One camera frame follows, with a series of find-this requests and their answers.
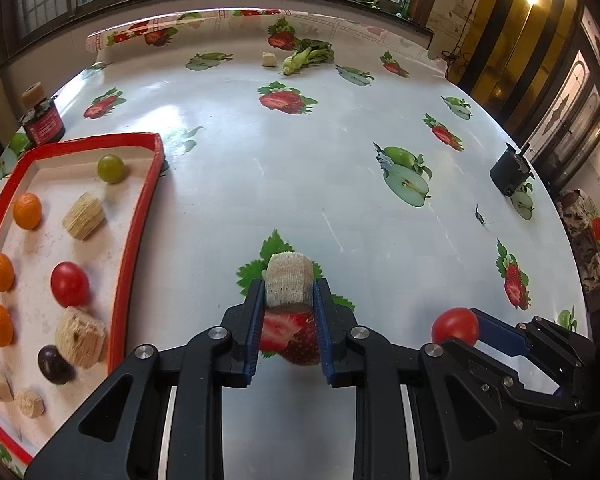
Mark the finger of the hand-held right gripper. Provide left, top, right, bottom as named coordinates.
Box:
left=442, top=340, right=581, bottom=423
left=472, top=308, right=588, bottom=396

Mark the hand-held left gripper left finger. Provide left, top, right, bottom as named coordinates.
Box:
left=25, top=278, right=267, bottom=480

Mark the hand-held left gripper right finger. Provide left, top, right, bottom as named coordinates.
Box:
left=312, top=277, right=556, bottom=480

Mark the red tomato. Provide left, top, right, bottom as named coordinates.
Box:
left=50, top=261, right=90, bottom=307
left=431, top=307, right=480, bottom=346

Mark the red rimmed white tray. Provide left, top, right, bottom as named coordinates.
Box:
left=0, top=132, right=165, bottom=466

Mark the floral printed cloth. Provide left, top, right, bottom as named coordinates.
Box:
left=560, top=187, right=600, bottom=296

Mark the plain black motor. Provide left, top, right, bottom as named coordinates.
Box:
left=490, top=142, right=533, bottom=197

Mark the fruit print tablecloth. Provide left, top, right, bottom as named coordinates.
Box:
left=0, top=7, right=593, bottom=480

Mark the dark purple plum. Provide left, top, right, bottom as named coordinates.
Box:
left=37, top=345, right=75, bottom=386

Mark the green grape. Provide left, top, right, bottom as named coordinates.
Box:
left=97, top=154, right=127, bottom=184

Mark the wooden glazed door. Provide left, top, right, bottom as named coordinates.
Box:
left=460, top=0, right=600, bottom=186

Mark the green leafy vegetable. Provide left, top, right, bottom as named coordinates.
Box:
left=282, top=39, right=335, bottom=75

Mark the red black jar with cork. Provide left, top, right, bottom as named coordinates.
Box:
left=21, top=82, right=63, bottom=147

